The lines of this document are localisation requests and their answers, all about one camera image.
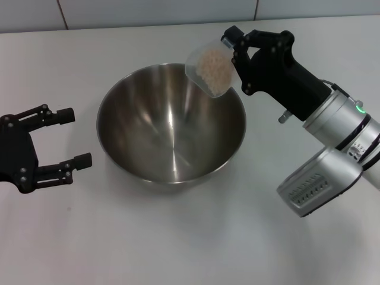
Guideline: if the clear plastic cup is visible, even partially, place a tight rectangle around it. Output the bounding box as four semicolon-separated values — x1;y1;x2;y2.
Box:
184;38;236;98

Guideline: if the thin grey gripper cable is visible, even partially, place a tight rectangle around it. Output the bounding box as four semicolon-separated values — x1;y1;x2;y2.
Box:
322;78;357;104

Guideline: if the stainless steel mixing bowl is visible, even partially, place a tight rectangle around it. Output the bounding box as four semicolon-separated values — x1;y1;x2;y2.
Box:
96;62;247;185

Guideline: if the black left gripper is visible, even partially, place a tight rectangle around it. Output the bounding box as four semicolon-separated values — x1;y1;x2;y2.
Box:
0;103;93;195

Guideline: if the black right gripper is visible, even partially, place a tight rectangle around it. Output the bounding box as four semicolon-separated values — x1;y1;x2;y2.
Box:
221;26;332;121

